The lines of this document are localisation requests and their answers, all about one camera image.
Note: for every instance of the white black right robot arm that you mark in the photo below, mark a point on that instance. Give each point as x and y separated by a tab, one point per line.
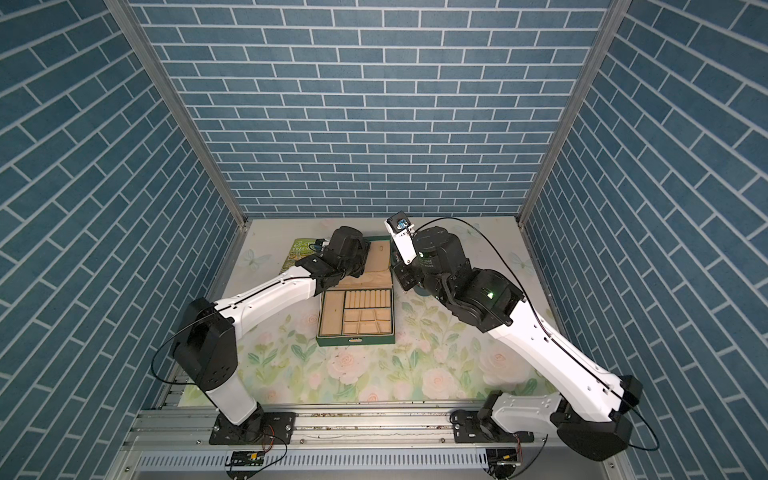
588	411

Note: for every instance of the left small circuit board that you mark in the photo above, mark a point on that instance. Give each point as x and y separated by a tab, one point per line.
245	459

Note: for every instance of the aluminium left corner post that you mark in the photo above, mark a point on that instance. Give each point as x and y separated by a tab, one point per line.
129	25

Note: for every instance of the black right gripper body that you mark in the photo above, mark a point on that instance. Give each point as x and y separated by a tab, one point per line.
410	275

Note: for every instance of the green jewelry box beige lining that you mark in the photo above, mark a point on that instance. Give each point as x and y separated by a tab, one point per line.
359	311

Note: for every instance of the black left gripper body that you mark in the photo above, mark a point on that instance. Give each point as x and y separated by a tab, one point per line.
341	270

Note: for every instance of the aluminium right corner post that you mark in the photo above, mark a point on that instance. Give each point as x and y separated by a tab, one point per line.
606	33

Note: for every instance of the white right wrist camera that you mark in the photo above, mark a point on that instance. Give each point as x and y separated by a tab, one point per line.
401	231

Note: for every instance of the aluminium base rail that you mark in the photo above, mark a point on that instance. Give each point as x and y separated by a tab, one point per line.
375	440

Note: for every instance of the floral table mat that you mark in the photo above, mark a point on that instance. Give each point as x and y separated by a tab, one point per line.
434	357

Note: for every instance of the aluminium corner post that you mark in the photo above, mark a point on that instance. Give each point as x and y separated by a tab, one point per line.
606	33
129	25

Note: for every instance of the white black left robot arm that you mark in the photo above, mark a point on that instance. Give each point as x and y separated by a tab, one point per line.
205	346

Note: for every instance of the green treehouse paperback book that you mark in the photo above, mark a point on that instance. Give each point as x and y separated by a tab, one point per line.
302	247

